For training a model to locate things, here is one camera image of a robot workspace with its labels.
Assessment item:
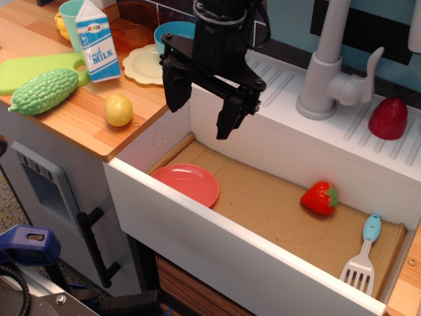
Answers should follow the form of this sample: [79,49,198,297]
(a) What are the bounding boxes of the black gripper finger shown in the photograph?
[216,97,248,140]
[162,52,192,113]

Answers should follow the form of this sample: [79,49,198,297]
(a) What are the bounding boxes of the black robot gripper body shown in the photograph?
[160,12,266,115]

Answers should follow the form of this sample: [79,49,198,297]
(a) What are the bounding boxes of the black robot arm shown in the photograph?
[160,1,271,140]

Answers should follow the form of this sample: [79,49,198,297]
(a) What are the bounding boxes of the pale yellow scalloped plate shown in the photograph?
[122,44,163,86]

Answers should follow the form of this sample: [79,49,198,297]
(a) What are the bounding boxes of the yellow toy potato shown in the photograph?
[105,93,133,127]

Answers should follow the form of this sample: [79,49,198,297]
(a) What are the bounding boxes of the red plastic plate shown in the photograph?
[151,163,220,207]

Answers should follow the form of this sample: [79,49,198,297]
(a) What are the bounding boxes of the blue plastic bowl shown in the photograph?
[154,21,195,55]

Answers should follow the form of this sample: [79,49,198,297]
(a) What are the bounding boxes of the orange transparent container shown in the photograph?
[103,2,163,53]

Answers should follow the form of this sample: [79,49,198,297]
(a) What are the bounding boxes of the grey toy faucet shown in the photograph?
[296,1,384,120]

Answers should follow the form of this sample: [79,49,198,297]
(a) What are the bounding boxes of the blue white milk carton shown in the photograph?
[75,1,121,83]

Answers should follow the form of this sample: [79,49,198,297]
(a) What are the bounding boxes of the white toy sink basin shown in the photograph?
[104,53,420,315]

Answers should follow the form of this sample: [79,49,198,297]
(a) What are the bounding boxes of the red toy strawberry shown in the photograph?
[300,181,338,216]

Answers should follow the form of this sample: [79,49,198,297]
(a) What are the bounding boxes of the mint green plastic cup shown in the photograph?
[59,0,84,53]

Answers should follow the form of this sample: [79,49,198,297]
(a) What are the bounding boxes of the green toy bitter gourd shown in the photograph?
[8,68,79,116]

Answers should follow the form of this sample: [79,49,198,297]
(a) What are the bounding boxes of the yellow toy fruit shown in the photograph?
[54,12,70,41]

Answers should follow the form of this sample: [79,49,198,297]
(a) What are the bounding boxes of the dark red toy fruit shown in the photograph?
[368,98,408,140]

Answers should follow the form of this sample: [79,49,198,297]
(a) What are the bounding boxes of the grey toy cabinet door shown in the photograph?
[1,106,141,296]

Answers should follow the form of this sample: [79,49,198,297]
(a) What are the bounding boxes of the green plastic cutting board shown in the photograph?
[1,53,89,95]

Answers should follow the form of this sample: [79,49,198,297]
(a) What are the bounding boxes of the blue plastic clamp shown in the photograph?
[1,224,61,266]

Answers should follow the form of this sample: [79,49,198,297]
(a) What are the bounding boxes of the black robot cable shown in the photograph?
[242,0,272,51]

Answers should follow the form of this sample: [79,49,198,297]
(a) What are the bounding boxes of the black cabinet door handle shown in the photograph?
[76,207,121,288]

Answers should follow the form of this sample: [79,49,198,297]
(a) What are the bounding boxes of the white spatula blue handle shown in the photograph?
[339,214,382,296]

